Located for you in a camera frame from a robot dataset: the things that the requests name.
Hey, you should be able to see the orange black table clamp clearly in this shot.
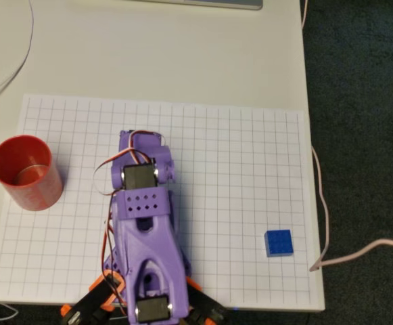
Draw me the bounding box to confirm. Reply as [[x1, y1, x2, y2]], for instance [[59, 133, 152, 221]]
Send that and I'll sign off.
[[181, 276, 229, 325], [60, 269, 126, 325]]

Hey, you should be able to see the red white black servo cable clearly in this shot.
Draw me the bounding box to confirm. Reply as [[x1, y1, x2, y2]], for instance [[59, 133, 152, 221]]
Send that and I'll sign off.
[[93, 130, 166, 197], [103, 192, 126, 307]]

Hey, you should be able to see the pink cable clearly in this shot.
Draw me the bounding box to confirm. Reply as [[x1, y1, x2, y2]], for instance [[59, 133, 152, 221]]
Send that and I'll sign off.
[[300, 0, 393, 272]]

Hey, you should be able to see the white grid paper sheet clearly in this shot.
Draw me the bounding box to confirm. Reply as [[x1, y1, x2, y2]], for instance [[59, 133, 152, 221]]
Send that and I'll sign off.
[[0, 93, 319, 305]]

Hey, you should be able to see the red plastic cup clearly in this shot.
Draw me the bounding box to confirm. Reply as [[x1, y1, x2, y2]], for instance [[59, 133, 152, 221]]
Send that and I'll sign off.
[[0, 134, 64, 212]]

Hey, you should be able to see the thin white cable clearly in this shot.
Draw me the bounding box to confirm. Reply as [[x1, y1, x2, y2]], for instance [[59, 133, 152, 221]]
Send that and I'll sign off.
[[0, 302, 20, 322]]

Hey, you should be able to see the thin grey cable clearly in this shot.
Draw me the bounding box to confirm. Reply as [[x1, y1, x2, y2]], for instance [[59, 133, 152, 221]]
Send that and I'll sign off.
[[0, 0, 35, 123]]

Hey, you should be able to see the blue toy brick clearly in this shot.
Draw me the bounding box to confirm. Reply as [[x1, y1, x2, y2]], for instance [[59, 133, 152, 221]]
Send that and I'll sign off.
[[263, 229, 294, 258]]

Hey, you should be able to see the silver laptop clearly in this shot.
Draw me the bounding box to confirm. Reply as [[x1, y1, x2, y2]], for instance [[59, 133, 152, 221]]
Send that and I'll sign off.
[[128, 0, 263, 11]]

